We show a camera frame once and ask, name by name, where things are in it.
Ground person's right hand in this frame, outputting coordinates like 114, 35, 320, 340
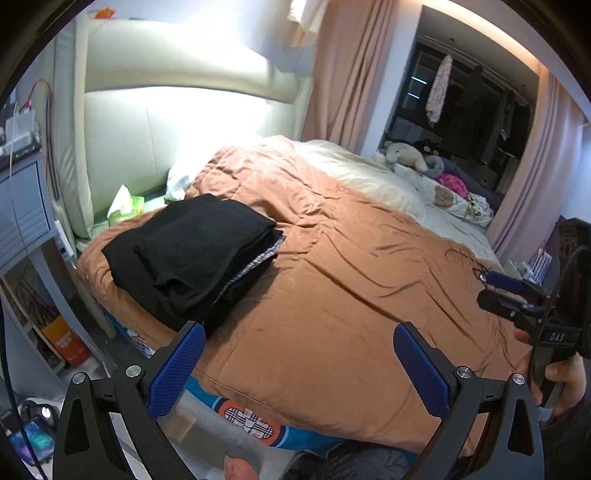
514, 328, 587, 418

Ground person's left hand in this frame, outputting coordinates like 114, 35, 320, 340
223, 456, 259, 480

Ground pink curtain right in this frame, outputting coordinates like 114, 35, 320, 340
486, 67, 586, 262

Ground pink curtain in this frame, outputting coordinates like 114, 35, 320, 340
301, 1, 399, 152
486, 67, 586, 262

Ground teddy bear pillow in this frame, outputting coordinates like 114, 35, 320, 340
394, 164, 495, 227

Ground folded black clothes stack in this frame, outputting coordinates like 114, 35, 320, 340
102, 194, 286, 337

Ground pink garment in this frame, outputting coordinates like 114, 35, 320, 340
436, 173, 470, 199

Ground blue patterned bed sheet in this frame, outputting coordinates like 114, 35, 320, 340
98, 308, 348, 455

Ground orange bag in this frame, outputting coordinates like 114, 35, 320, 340
41, 316, 91, 367

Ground brown orange blanket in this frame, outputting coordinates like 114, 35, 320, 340
74, 135, 532, 455

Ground grey plush toy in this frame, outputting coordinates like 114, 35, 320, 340
424, 155, 445, 179

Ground green tissue pack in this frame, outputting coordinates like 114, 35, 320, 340
107, 185, 145, 226

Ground beige plush toy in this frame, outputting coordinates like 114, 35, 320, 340
384, 141, 428, 173

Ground grey white nightstand left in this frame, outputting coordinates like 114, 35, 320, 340
1, 142, 116, 376

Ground cream bed sheet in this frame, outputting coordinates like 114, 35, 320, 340
295, 140, 499, 264

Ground floral hanging garment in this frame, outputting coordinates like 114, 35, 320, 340
426, 55, 453, 126

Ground cream upholstered headboard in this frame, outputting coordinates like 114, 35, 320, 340
40, 16, 314, 241

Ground pink curtain left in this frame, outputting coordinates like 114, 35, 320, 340
301, 1, 399, 152

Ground black cables on bed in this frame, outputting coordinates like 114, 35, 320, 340
444, 247, 498, 283

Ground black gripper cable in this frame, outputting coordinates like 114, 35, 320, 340
0, 294, 50, 480

